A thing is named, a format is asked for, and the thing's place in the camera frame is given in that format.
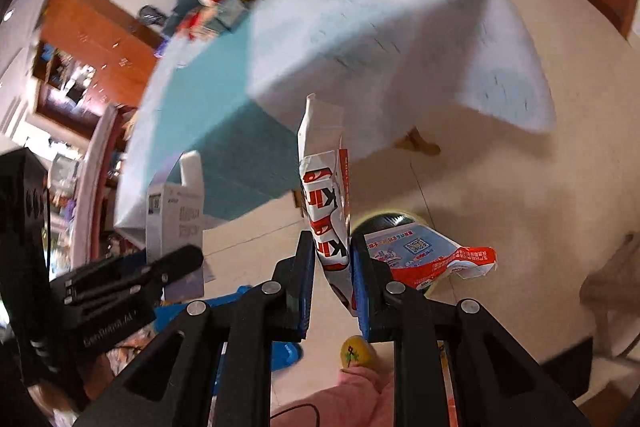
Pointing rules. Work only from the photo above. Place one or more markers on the person's pink pants leg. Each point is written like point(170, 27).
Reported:
point(350, 397)

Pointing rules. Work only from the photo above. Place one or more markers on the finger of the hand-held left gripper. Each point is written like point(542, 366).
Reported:
point(132, 261)
point(175, 259)

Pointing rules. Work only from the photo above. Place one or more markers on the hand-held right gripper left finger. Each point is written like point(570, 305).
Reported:
point(306, 307)

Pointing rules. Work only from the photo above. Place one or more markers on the blue plastic object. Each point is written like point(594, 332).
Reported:
point(285, 354)

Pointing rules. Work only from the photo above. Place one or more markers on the white carton box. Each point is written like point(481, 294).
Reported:
point(175, 217)

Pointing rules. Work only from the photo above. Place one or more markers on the beige plastic chair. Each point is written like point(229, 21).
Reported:
point(615, 287)

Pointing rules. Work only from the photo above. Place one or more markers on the red white crumpled wrapper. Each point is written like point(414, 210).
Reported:
point(425, 257)

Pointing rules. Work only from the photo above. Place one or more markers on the yellow slipper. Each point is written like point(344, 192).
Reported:
point(357, 352)

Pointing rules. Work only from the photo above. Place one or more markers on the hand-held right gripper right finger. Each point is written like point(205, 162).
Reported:
point(361, 307)

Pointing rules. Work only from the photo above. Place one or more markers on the pink curved frame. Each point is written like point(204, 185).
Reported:
point(95, 187)

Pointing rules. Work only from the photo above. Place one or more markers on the yellow round trash bin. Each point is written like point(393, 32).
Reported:
point(430, 284)

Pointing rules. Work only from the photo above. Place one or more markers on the black bin liner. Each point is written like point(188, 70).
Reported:
point(380, 223)

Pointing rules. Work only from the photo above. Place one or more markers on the white red snack packet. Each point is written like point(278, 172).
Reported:
point(325, 187)

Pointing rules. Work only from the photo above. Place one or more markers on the wooden cabinet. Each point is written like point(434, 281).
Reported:
point(95, 37)

